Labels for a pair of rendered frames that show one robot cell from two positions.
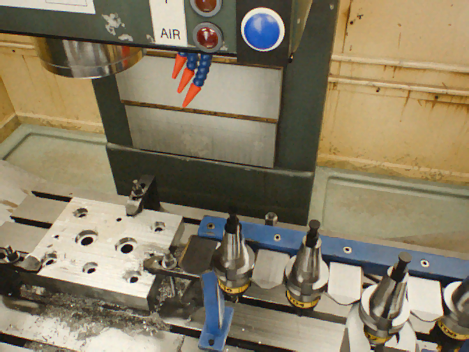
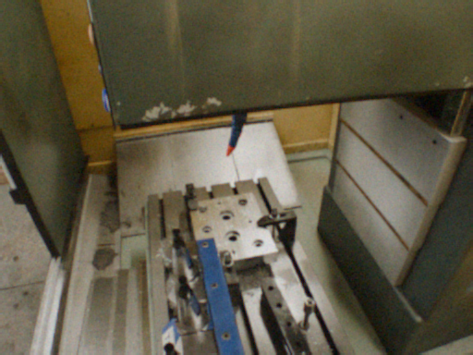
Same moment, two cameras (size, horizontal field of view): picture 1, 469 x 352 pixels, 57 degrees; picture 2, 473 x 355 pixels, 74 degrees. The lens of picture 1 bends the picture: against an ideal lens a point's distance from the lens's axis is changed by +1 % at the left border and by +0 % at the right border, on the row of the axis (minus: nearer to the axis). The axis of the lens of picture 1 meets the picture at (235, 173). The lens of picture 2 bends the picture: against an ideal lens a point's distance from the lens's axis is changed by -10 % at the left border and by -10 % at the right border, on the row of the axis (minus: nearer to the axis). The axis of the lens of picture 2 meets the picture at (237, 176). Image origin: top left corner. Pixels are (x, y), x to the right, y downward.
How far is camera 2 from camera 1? 0.54 m
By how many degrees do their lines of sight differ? 49
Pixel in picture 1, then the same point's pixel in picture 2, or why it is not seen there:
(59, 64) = not seen: hidden behind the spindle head
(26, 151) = (313, 165)
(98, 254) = (217, 226)
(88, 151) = not seen: hidden behind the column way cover
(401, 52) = not seen: outside the picture
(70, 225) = (230, 203)
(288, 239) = (215, 293)
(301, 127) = (430, 273)
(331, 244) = (224, 323)
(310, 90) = (450, 246)
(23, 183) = (282, 177)
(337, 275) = (200, 338)
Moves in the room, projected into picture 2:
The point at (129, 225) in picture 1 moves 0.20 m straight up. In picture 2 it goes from (248, 228) to (248, 177)
